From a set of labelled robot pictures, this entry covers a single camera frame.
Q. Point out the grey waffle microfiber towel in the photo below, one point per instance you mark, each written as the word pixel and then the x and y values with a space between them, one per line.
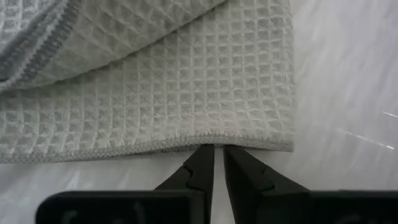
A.
pixel 155 93

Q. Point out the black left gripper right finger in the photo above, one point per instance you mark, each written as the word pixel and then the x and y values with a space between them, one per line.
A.
pixel 245 177

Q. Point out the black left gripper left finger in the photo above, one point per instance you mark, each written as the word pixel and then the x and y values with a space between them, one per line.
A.
pixel 199 174

